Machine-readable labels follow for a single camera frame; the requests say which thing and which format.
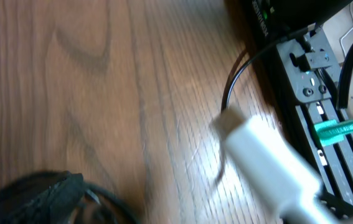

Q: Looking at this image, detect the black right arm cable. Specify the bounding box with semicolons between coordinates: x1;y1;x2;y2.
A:
220;24;317;113

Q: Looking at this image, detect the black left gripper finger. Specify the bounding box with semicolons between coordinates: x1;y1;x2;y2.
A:
0;171;86;223

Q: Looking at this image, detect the green clip on rail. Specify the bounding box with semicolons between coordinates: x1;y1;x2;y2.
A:
313;119;353;147

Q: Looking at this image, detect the white USB cable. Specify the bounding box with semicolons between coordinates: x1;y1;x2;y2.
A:
212;105;339;224

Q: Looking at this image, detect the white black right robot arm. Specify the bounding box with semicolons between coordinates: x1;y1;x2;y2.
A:
268;0;352;30

